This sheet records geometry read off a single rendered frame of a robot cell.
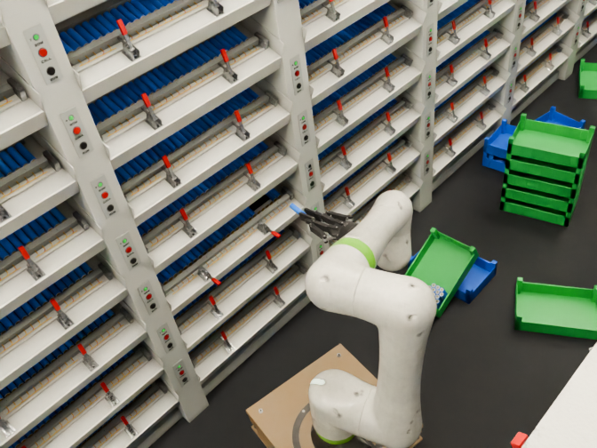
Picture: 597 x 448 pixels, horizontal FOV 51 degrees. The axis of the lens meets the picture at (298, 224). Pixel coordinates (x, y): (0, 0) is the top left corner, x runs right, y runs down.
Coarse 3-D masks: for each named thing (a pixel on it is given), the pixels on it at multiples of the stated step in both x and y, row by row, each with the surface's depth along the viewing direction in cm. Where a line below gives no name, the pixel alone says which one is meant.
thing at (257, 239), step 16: (288, 192) 219; (288, 208) 219; (272, 224) 214; (288, 224) 220; (240, 240) 209; (256, 240) 210; (224, 256) 205; (240, 256) 206; (224, 272) 204; (192, 288) 197; (208, 288) 202; (176, 304) 193
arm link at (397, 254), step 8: (392, 240) 169; (400, 240) 169; (408, 240) 170; (392, 248) 169; (400, 248) 170; (408, 248) 171; (384, 256) 171; (392, 256) 170; (400, 256) 170; (408, 256) 172; (384, 264) 172; (392, 264) 171; (400, 264) 171
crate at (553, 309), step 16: (528, 288) 247; (544, 288) 244; (560, 288) 242; (576, 288) 240; (528, 304) 243; (544, 304) 242; (560, 304) 241; (576, 304) 241; (592, 304) 240; (528, 320) 238; (544, 320) 237; (560, 320) 236; (576, 320) 235; (592, 320) 234; (576, 336) 230; (592, 336) 228
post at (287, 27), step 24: (288, 0) 174; (264, 24) 179; (288, 24) 178; (288, 48) 182; (288, 72) 186; (288, 96) 190; (312, 120) 203; (312, 144) 209; (312, 192) 220; (312, 240) 233; (312, 264) 241
